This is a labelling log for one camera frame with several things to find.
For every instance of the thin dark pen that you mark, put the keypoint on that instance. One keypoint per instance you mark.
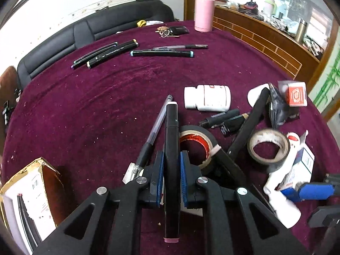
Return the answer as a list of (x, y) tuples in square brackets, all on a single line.
[(183, 47)]

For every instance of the white paper sheet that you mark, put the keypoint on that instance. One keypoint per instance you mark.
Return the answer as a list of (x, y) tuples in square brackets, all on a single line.
[(155, 23)]

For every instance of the white plastic bottle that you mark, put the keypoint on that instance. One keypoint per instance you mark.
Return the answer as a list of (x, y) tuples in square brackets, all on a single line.
[(281, 209)]

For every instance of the pink thermos bottle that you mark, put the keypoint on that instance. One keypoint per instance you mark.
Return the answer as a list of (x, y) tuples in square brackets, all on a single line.
[(204, 13)]

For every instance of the black tape roll beige core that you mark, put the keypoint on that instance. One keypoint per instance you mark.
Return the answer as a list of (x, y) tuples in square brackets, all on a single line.
[(265, 164)]

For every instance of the maroon tablecloth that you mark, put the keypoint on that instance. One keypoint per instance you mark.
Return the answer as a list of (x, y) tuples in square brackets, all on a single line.
[(93, 106)]

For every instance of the blue white carton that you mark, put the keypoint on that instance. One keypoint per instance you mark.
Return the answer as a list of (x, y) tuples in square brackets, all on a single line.
[(302, 162)]

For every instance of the red box in plastic wrap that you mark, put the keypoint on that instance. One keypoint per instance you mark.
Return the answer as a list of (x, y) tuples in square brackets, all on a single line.
[(293, 94)]

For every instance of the wooden cabinet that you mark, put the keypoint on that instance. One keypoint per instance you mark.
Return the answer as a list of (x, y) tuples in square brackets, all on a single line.
[(265, 37)]

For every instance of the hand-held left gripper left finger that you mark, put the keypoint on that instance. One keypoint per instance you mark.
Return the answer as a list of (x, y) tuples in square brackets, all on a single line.
[(159, 180)]

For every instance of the steel thermos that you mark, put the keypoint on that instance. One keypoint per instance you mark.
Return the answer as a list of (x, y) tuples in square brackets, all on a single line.
[(301, 30)]

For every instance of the black tube gold tip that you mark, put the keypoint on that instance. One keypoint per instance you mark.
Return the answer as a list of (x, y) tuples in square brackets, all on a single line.
[(231, 127)]

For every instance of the white red-label dispenser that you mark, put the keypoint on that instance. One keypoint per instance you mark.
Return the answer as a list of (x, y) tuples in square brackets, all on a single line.
[(293, 138)]

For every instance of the clear pen black grip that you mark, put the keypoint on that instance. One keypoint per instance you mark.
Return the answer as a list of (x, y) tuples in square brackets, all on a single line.
[(155, 130)]

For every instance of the black sachet packet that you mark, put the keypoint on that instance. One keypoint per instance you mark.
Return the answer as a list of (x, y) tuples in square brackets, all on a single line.
[(279, 106)]

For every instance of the black marker pink caps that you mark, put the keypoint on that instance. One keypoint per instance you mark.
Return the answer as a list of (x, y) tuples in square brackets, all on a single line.
[(171, 127)]

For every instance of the black tape roll red core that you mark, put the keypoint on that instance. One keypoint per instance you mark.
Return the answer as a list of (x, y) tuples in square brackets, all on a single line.
[(204, 135)]

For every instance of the white pill bottle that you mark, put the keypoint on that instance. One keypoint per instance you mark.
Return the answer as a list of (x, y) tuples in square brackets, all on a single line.
[(207, 98)]

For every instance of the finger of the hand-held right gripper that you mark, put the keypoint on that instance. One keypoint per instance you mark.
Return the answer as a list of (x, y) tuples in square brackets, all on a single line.
[(316, 191), (325, 217)]

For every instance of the white oval object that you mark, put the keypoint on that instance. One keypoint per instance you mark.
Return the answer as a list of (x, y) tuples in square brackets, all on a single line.
[(255, 94)]

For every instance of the black marker purple cap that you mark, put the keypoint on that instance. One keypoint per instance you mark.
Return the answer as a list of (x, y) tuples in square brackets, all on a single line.
[(94, 55)]

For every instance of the green bamboo wall decal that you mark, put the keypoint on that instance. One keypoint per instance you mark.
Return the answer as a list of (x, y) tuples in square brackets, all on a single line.
[(329, 85)]

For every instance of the black marker beige cap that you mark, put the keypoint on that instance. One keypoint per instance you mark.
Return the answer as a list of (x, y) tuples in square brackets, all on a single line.
[(111, 53)]

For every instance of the black leather sofa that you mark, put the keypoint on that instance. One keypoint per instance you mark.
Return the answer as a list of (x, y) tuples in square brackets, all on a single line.
[(53, 50)]

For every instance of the gold-edged cardboard box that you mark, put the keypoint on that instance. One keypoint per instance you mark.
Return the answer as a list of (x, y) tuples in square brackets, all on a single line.
[(39, 191)]

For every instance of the yellow cloth item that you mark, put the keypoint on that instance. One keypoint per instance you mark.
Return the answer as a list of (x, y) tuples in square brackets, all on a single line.
[(141, 23)]

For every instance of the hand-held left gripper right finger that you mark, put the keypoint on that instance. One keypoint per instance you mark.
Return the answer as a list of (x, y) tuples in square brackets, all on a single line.
[(184, 180)]

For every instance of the black marker blue caps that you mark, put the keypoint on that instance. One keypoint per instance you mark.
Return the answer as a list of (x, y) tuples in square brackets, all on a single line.
[(162, 53)]

